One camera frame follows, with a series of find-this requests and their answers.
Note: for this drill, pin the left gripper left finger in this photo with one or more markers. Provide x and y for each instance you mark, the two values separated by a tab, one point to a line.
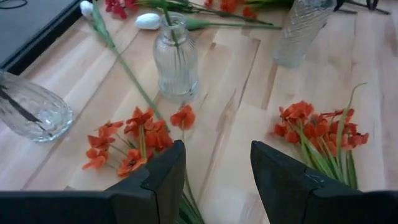
93	208

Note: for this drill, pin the conical ribbed glass vase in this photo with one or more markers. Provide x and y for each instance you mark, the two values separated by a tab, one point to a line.
46	121

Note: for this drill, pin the orange artificial flower bunch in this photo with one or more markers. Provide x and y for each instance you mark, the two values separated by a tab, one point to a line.
228	5
298	110
155	137

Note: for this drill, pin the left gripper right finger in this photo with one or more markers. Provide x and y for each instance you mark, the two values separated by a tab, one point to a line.
311	205

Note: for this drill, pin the diamond-cut glass vase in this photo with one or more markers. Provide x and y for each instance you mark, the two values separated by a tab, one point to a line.
298	37

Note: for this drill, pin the ribbed glass bottle vase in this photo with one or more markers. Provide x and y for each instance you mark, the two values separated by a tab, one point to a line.
175	71

